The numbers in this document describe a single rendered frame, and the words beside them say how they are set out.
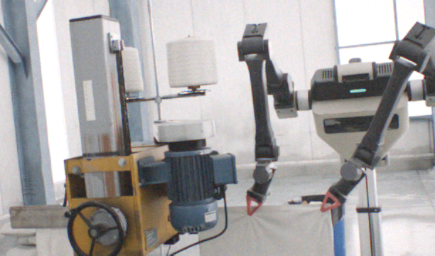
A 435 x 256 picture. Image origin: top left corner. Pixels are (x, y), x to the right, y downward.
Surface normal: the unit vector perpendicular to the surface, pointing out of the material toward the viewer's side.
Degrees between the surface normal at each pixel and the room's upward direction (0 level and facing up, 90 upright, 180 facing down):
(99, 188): 90
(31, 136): 90
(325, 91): 130
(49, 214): 90
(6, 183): 90
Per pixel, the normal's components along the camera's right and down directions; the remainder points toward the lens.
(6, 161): 0.95, -0.07
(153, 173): -0.29, 0.07
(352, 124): -0.16, 0.69
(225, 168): 0.13, 0.04
